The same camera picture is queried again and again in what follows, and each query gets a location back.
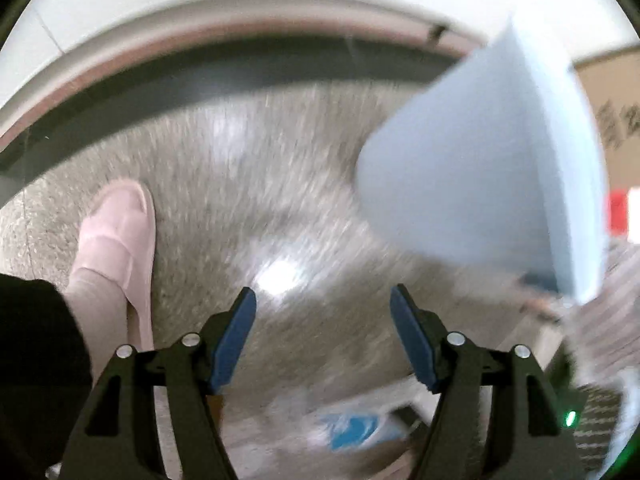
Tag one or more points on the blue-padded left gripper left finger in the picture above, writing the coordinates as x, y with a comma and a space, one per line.
116, 436

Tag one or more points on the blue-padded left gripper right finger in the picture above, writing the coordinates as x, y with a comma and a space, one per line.
526, 437

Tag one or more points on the light blue plastic bin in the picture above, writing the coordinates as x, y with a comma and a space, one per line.
497, 164

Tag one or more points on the pink slipper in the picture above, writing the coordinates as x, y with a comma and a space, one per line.
117, 240

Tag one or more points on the red white low box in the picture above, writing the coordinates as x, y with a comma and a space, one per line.
618, 212

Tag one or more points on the tall brown cardboard box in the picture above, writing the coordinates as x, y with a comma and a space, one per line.
611, 81

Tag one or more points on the cream low cabinet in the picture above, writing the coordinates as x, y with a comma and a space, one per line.
54, 49

